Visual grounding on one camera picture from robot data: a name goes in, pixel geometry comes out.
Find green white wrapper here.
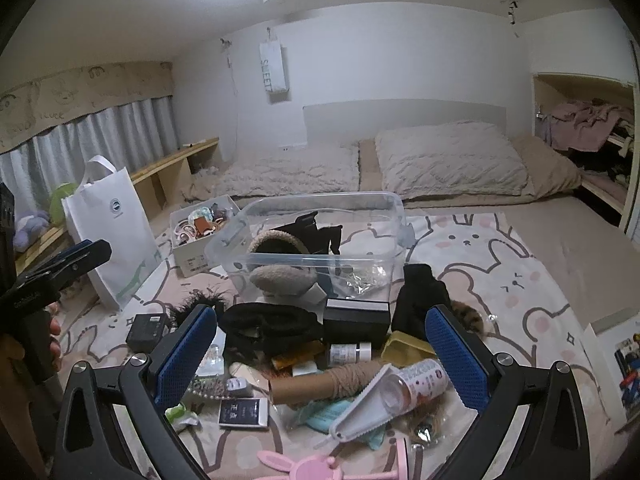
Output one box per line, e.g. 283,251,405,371
167,402,201,431

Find pink bunny stand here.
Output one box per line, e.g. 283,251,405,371
256,437,411,480

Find silver pearl tiara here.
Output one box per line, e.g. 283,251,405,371
186,377,232,416

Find white cardboard box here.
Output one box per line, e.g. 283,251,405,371
169,195,243,278

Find orange packet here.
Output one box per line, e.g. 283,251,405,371
272,352,321,376

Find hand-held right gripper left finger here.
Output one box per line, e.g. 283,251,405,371
54,304,218,480

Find white open box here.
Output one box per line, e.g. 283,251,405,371
582,310,640,436

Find small white plug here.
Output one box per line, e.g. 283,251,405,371
227,377,253,401

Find wooden closet alcove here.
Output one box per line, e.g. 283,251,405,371
531,72,638,233

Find wooden shelf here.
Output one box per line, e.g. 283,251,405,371
12,137,221,271

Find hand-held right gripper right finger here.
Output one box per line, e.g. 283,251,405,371
424,304,591,480

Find pile of clothes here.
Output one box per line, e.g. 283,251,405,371
542,99,636,191

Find clear plastic storage bin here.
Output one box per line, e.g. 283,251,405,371
204,191,416,306

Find clear bag of rope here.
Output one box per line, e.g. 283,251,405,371
407,402,453,448

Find purple plush toy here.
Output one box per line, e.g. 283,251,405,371
12,208,53,253

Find clear bottle with fruit label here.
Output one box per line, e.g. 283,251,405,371
382,357,451,418

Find pile of hair accessories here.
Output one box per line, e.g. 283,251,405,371
172,202,233,246

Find beige duvet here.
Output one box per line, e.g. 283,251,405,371
510,134,583,196

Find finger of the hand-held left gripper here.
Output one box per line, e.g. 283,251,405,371
14,241,113,306
59,240,101,261

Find small black box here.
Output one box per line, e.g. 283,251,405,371
125,312,170,353

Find black feather headband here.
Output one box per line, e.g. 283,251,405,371
167,294,228,328

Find person's left hand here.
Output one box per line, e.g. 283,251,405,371
47,317,64,373

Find small white bottle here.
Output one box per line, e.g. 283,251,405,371
326,342,373,368

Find black gloves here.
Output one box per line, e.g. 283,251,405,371
391,262,453,346

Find yellow case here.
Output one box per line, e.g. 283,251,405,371
381,330,436,378

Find dark card packet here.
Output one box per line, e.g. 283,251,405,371
218,396,271,432

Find white shutter door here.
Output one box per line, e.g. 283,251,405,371
625,200,640,251

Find white headboard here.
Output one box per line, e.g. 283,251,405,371
302,99,508,148

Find green plush toy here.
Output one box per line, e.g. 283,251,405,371
48,181,91,221

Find beige quilted pillow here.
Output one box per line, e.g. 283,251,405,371
180,145,361,201
375,121,531,201

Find pile of colourful small items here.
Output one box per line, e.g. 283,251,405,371
617,332,640,408

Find leopard print scrunchie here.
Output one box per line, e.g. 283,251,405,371
450,299,488,335

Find cardboard tube with twine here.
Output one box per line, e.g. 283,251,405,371
269,362,386,406

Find white hanging sweet sign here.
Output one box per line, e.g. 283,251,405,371
259,27,291,103

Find bed with beige sheet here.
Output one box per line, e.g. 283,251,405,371
50,120,640,480

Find bunny printed blanket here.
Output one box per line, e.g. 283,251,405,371
50,212,616,480

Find grey curtain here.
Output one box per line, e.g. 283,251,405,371
0,97,180,196

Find teal face mask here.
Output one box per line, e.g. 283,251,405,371
295,397,386,451

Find beige printed curtain valance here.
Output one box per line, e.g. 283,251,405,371
0,60,175,153

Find white tote bag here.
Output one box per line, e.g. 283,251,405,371
61,155,161,311

